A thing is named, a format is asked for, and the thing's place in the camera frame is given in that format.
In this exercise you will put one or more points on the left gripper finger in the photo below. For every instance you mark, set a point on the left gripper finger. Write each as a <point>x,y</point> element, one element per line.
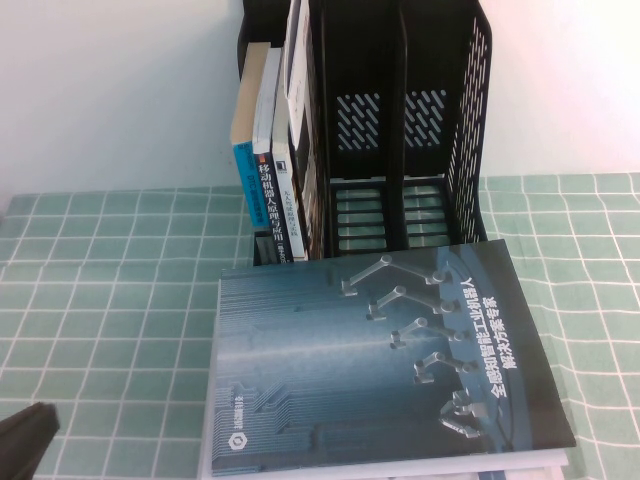
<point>35,411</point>
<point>25,445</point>

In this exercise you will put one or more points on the blue industrial robot brochure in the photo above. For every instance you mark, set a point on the blue industrial robot brochure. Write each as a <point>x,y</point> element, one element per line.
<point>350,350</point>

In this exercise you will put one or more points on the cyan spine book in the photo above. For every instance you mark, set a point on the cyan spine book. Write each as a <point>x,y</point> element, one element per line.
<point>247,185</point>

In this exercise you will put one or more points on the black spine robotics book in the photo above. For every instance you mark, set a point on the black spine robotics book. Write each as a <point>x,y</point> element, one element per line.
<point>267,200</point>

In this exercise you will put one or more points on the white spine book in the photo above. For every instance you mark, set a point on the white spine book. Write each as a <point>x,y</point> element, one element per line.
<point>290,210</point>

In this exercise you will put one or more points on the black plastic book holder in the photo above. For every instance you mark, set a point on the black plastic book holder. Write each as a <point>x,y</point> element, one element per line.
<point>395,150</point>

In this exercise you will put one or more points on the green checkered tablecloth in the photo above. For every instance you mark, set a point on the green checkered tablecloth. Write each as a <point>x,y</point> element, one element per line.
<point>100,300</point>

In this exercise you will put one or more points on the white brochure with dark cover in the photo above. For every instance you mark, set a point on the white brochure with dark cover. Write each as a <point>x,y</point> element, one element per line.
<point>312,200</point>

